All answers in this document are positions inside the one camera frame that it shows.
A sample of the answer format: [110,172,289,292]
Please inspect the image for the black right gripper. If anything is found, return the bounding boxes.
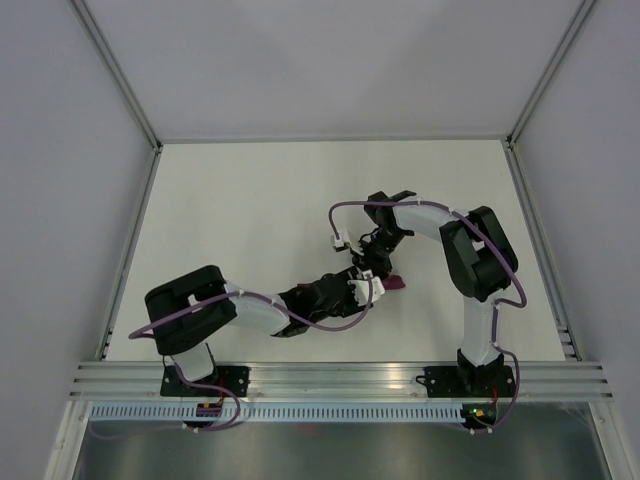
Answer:
[350,228,408,282]

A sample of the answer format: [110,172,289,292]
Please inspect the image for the purple cloth napkin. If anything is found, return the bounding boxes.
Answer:
[382,274,406,291]

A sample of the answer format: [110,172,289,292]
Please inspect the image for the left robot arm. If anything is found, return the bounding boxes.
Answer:
[129,265,385,396]

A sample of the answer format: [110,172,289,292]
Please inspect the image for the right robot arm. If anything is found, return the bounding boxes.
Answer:
[353,191,518,395]

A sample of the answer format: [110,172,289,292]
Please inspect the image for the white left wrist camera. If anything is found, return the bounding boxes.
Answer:
[348,270,386,306]

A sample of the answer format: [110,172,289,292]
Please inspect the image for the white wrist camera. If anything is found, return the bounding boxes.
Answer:
[331,229,363,256]
[348,270,386,306]

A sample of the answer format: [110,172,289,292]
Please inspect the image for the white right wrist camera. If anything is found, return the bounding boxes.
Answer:
[331,229,363,256]

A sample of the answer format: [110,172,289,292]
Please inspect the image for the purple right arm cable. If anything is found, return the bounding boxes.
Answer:
[328,199,529,434]

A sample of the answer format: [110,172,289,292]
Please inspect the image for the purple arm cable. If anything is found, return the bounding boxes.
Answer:
[328,199,529,434]
[89,277,376,441]

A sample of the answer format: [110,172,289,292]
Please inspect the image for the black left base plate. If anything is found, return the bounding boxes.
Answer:
[160,365,250,398]

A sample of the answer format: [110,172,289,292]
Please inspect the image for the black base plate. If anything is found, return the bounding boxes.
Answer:
[421,365,516,399]
[160,365,250,398]

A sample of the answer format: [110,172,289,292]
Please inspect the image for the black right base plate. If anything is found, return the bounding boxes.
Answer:
[421,365,516,399]

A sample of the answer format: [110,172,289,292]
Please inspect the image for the white slotted cable duct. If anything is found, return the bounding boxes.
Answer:
[89,401,463,423]

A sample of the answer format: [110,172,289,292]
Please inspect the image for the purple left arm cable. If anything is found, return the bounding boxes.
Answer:
[89,277,376,441]

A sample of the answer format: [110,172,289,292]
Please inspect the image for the aluminium front rail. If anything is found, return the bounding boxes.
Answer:
[68,361,613,402]

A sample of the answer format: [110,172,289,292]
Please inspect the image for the aluminium right frame post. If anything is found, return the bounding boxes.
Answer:
[503,0,599,150]

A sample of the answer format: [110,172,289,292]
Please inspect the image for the aluminium frame post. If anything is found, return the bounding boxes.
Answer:
[503,0,599,150]
[68,0,162,154]

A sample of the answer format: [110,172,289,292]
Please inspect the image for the aluminium left frame post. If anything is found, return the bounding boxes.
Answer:
[68,0,162,154]

